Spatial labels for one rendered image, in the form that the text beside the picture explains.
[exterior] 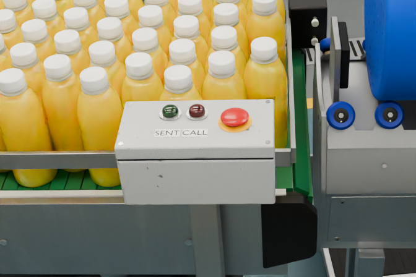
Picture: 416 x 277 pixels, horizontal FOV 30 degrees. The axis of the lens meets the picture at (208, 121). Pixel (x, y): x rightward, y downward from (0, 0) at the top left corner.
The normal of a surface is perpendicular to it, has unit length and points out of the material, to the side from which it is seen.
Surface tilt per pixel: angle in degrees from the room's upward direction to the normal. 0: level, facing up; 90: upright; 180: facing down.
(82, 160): 90
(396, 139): 52
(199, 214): 90
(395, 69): 98
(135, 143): 0
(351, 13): 0
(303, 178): 30
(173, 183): 90
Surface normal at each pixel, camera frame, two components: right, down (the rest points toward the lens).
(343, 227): -0.03, 0.84
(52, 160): -0.06, 0.61
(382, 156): -0.08, 0.32
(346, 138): -0.09, 0.00
